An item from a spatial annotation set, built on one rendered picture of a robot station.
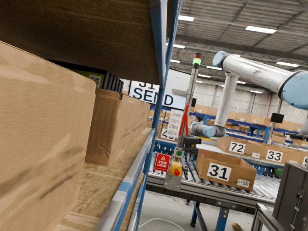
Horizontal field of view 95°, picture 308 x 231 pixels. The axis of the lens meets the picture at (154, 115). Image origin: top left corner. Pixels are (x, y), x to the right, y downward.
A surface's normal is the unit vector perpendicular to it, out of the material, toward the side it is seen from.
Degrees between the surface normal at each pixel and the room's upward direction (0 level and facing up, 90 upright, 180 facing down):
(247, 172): 90
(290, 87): 94
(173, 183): 90
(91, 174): 0
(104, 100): 90
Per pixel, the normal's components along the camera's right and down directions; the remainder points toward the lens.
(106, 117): -0.05, 0.04
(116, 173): 0.19, -0.98
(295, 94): -0.89, -0.08
